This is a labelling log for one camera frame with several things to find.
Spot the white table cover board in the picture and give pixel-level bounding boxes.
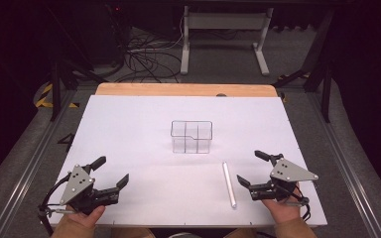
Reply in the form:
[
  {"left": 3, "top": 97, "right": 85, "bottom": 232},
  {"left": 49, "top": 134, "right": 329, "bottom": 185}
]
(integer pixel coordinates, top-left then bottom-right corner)
[{"left": 48, "top": 94, "right": 328, "bottom": 228}]

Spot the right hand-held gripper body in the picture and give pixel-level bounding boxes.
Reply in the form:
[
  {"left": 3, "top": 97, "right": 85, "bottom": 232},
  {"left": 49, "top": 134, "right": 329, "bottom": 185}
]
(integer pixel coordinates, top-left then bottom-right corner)
[{"left": 249, "top": 158, "right": 319, "bottom": 202}]

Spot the white pen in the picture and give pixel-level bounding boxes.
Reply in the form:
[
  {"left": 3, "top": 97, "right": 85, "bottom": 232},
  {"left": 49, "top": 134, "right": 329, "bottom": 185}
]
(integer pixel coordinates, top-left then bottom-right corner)
[{"left": 221, "top": 161, "right": 238, "bottom": 209}]

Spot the black triangular bracket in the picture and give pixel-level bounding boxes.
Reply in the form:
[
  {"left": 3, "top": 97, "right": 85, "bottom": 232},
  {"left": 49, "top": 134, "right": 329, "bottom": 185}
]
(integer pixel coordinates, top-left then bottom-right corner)
[{"left": 57, "top": 132, "right": 76, "bottom": 154}]

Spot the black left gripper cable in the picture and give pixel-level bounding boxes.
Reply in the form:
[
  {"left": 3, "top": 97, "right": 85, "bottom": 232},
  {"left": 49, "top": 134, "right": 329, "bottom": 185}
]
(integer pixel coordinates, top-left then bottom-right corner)
[{"left": 37, "top": 172, "right": 72, "bottom": 236}]

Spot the person's left hand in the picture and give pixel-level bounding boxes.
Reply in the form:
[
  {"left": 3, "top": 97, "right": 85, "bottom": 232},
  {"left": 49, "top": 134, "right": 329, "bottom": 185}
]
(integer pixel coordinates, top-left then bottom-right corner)
[{"left": 63, "top": 204, "right": 107, "bottom": 228}]

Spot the tangle of black floor cables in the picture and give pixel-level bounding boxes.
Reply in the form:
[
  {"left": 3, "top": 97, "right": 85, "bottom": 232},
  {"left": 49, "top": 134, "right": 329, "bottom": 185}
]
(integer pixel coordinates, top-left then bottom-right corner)
[{"left": 113, "top": 28, "right": 184, "bottom": 84}]

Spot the clear plastic divided container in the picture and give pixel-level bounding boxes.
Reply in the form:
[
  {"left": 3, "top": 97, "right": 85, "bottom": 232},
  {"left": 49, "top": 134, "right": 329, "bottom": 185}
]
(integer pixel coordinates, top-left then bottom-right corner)
[{"left": 170, "top": 120, "right": 213, "bottom": 155}]

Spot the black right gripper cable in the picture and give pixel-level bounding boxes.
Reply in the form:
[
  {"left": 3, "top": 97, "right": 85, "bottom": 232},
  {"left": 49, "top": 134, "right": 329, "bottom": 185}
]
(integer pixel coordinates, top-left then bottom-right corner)
[{"left": 289, "top": 192, "right": 313, "bottom": 222}]

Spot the black metal stand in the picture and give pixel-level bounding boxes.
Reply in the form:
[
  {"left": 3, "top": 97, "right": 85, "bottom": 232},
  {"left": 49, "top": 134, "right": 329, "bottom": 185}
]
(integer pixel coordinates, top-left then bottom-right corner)
[
  {"left": 48, "top": 60, "right": 108, "bottom": 123},
  {"left": 272, "top": 9, "right": 335, "bottom": 124}
]

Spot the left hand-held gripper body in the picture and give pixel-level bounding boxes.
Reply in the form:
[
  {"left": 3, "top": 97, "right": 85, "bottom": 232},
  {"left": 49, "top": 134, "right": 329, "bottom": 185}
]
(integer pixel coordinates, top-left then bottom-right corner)
[{"left": 59, "top": 164, "right": 120, "bottom": 216}]

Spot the aluminium floor rail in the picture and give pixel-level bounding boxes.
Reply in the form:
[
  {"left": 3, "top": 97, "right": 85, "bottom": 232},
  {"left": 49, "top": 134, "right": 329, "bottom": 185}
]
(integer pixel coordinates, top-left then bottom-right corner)
[
  {"left": 306, "top": 92, "right": 381, "bottom": 238},
  {"left": 0, "top": 90, "right": 77, "bottom": 238}
]

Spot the yellow black hazard tape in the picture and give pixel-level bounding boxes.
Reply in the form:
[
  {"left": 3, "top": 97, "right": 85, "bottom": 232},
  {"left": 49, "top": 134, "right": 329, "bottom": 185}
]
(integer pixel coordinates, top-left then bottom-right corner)
[{"left": 34, "top": 82, "right": 80, "bottom": 109}]

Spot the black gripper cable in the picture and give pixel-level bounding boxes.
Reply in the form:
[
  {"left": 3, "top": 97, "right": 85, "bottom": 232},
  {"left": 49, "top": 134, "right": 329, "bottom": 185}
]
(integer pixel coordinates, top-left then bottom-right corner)
[
  {"left": 289, "top": 192, "right": 313, "bottom": 222},
  {"left": 37, "top": 172, "right": 72, "bottom": 236}
]

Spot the white desk frame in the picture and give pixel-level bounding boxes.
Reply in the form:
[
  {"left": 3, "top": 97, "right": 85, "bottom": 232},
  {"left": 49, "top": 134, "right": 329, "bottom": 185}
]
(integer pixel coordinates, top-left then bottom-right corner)
[{"left": 180, "top": 5, "right": 275, "bottom": 76}]

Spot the person's right hand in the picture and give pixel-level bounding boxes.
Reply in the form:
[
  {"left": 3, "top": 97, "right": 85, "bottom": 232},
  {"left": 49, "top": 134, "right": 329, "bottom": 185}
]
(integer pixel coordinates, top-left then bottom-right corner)
[{"left": 261, "top": 186, "right": 304, "bottom": 226}]

